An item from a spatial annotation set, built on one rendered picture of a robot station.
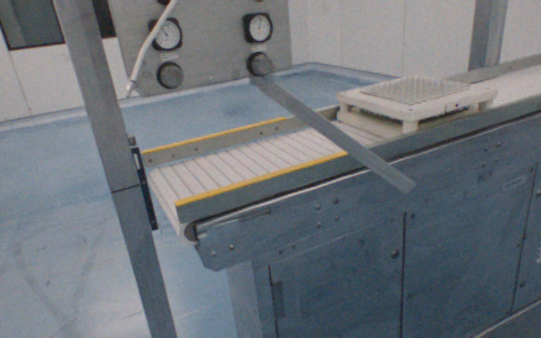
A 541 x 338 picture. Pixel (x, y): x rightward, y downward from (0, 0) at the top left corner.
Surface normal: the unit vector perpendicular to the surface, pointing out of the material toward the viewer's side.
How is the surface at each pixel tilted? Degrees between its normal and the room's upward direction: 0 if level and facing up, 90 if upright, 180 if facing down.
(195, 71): 90
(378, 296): 90
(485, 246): 90
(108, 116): 90
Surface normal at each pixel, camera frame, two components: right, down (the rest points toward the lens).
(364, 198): 0.44, 0.33
